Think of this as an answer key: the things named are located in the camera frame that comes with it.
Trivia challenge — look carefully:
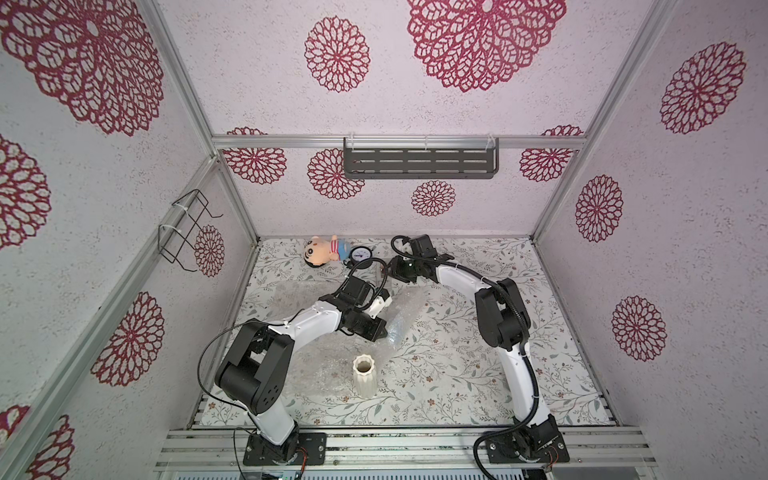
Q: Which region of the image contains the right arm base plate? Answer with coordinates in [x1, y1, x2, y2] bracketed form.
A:
[485, 415, 570, 465]

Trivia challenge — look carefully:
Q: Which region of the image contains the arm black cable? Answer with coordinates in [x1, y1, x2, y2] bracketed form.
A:
[389, 233, 544, 480]
[196, 256, 391, 480]

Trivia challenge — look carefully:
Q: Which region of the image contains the black wire wall rack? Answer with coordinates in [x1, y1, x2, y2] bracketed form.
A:
[156, 189, 222, 273]

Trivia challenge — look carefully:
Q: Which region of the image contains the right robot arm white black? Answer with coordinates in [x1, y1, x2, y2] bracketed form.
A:
[390, 235, 558, 450]

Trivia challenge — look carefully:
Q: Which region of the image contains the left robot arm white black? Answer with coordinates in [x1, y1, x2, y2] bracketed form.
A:
[214, 277, 392, 447]

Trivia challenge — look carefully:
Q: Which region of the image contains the black alarm clock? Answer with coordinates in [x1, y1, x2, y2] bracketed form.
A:
[344, 246, 373, 269]

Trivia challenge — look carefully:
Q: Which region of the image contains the dark grey wall shelf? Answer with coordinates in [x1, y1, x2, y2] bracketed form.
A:
[342, 137, 499, 180]

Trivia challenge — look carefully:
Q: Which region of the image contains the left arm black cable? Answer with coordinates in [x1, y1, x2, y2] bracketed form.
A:
[196, 256, 391, 480]

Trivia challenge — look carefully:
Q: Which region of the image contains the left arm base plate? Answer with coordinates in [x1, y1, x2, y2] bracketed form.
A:
[243, 430, 328, 467]

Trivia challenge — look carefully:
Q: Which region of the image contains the cream ribbed vase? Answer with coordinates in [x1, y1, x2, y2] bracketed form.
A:
[352, 354, 378, 399]

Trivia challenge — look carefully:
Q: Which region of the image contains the plush boy doll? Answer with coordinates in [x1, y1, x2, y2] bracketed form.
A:
[302, 235, 352, 268]

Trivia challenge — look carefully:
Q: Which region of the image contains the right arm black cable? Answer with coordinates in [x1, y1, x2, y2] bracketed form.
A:
[389, 233, 544, 480]

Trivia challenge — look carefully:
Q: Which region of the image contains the bubble wrap sheet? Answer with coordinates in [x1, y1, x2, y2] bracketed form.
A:
[239, 281, 380, 404]
[385, 288, 428, 352]

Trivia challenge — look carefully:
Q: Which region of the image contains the aluminium rail base frame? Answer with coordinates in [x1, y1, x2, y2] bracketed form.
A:
[151, 426, 658, 474]

